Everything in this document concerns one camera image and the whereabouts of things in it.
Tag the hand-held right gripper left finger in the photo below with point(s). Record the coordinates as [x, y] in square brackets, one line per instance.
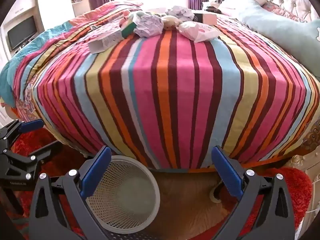
[98, 170]

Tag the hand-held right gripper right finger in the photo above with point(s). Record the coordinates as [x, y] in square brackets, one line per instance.
[227, 172]

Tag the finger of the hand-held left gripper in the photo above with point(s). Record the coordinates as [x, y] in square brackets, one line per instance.
[31, 125]
[47, 152]

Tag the white mesh wastebasket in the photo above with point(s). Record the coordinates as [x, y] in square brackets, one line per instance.
[135, 192]

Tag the long white printed box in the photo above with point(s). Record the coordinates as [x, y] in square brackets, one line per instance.
[105, 41]

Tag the red shaggy rug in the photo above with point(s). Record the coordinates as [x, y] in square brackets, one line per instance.
[297, 192]

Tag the black television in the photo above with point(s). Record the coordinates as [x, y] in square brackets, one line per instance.
[21, 32]

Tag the striped colourful blanket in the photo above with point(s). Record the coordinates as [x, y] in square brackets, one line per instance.
[175, 92]

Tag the green box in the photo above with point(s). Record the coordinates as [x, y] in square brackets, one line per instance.
[128, 30]

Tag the white plastic bag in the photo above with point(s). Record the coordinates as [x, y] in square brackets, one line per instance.
[198, 31]

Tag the teal long plush toy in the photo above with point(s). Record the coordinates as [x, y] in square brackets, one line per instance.
[280, 32]

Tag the crumpled white paper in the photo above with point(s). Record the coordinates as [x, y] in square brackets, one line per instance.
[181, 13]
[148, 25]

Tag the black and pink box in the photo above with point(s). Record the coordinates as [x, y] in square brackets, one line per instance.
[208, 18]

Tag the white plush toy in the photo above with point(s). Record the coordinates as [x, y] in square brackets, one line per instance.
[171, 22]

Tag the dark object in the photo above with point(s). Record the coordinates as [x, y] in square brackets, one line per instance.
[215, 9]

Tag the white nightstand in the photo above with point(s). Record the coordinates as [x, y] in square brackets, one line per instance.
[206, 5]

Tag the pink patterned pillow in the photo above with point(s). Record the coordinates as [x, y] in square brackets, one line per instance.
[282, 11]

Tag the ornate white bed frame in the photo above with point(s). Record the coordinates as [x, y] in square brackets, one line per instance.
[305, 152]

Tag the white wall cabinet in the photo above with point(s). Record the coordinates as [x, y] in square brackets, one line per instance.
[50, 2]

